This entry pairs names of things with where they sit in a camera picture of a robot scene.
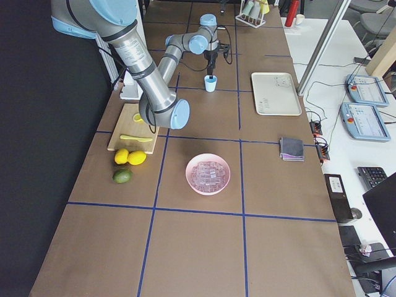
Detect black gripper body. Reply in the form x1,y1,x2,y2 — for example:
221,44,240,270
204,43,218,63

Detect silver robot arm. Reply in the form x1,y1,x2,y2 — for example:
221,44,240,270
51,0,218,129

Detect light blue cup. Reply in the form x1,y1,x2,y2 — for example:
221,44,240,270
204,75,218,92

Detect white cup rack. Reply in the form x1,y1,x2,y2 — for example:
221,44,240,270
235,0,270,28

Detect small white cup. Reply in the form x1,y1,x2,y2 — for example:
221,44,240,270
295,14,305,25

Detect pink bowl of ice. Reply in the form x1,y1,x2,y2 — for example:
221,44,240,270
185,153,231,196

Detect cream bear tray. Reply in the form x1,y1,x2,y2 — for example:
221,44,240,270
251,72,302,116

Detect red bottle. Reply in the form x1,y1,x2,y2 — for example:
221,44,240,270
285,0,300,27

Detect white pillar with base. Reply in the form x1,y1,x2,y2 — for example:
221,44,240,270
114,1,147,101

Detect yellow lemon slices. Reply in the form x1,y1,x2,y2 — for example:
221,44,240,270
132,113,144,123

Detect yellow plastic knife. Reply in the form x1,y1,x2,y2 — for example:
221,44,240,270
119,134,153,142

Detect bamboo cutting board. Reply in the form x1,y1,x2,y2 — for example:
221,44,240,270
107,103,159,154

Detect folded grey cloth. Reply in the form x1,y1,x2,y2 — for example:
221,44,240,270
279,137,304,161

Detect orange usb hub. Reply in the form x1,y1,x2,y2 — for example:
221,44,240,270
316,142,330,164
309,121,322,136

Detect upper blue teach pendant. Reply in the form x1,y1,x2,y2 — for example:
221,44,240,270
345,74,389,107

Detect blue teach pendant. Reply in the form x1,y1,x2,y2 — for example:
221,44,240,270
340,102,391,142
345,74,389,107

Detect lower blue teach pendant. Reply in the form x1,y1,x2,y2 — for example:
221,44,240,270
340,102,391,142

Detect black keyboard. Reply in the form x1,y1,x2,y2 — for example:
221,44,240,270
357,166,387,190

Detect black box with label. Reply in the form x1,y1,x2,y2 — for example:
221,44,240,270
324,174,353,223

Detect computer mouse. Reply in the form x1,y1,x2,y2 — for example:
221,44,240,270
351,207,363,220

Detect black laptop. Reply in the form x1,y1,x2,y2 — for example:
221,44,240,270
363,173,396,249

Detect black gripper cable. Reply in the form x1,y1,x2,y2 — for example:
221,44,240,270
179,25,235,72

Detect aluminium frame post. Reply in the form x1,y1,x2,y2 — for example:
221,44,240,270
297,0,351,96

